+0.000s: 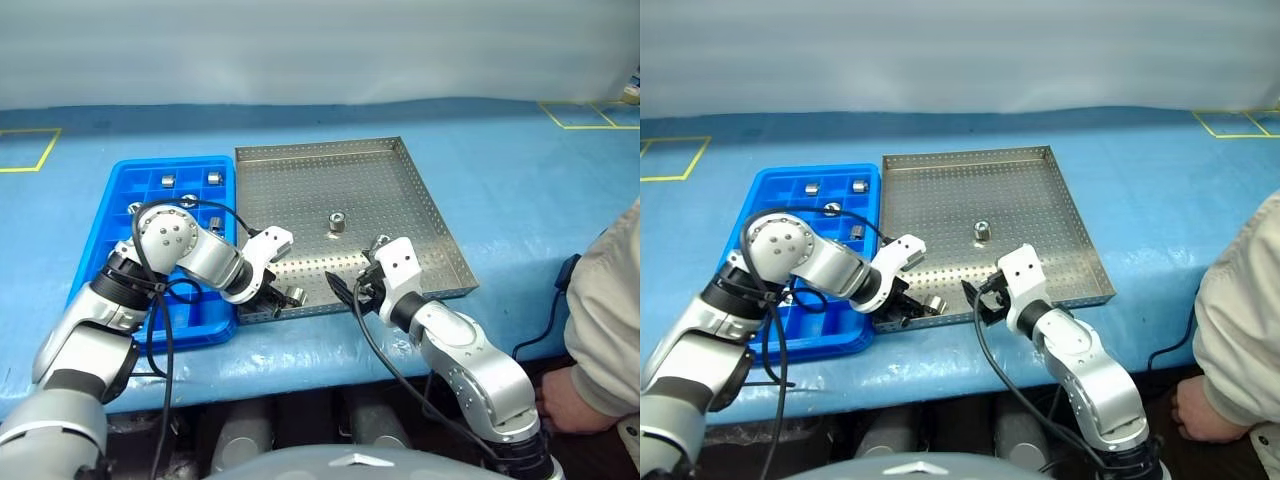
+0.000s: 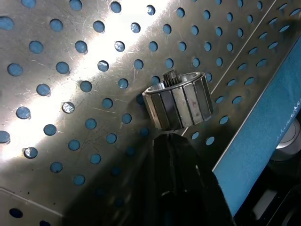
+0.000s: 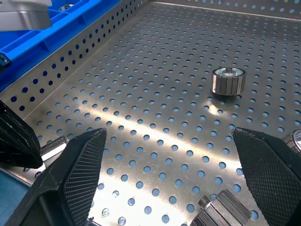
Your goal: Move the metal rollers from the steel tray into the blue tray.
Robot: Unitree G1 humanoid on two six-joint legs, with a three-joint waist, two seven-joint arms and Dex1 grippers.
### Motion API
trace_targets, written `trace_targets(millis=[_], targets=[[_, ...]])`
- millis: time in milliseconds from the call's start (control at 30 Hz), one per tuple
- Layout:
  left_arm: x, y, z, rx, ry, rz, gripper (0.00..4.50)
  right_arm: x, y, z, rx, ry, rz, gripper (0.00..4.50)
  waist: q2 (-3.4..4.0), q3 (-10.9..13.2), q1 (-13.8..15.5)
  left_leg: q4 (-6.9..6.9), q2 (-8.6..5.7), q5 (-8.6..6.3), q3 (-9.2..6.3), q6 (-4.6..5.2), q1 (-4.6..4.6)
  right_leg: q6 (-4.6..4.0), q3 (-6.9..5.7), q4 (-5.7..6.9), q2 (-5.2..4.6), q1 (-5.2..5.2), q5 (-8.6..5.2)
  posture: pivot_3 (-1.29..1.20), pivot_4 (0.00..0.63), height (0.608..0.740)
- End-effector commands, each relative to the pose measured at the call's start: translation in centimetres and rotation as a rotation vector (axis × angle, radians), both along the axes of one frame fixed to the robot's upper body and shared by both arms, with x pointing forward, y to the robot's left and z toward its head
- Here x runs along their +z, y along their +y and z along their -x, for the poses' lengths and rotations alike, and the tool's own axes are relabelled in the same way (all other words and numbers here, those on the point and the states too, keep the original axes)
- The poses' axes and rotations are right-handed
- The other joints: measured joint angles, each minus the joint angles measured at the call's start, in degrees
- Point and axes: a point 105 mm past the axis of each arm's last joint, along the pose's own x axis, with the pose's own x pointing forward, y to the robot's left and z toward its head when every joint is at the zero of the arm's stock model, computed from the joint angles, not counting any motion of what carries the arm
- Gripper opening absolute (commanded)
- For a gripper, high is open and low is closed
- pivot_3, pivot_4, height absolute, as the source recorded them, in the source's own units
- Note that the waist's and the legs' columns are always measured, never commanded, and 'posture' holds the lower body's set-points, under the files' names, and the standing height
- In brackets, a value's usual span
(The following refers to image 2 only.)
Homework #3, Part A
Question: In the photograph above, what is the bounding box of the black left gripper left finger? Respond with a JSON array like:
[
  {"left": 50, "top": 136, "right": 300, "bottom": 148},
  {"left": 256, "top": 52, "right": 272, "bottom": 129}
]
[{"left": 138, "top": 133, "right": 172, "bottom": 226}]

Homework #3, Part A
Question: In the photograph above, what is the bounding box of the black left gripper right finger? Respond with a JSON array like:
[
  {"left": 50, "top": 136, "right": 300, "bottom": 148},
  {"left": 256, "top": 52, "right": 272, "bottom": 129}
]
[{"left": 166, "top": 133, "right": 236, "bottom": 226}]

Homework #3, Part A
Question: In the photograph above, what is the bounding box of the silver metal roller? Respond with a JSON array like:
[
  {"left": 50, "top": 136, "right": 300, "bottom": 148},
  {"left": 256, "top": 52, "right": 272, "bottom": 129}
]
[{"left": 142, "top": 70, "right": 214, "bottom": 130}]

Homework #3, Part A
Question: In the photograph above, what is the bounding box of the perforated steel tray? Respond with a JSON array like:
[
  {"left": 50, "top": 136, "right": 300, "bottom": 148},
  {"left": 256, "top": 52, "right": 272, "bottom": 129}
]
[{"left": 0, "top": 0, "right": 301, "bottom": 226}]

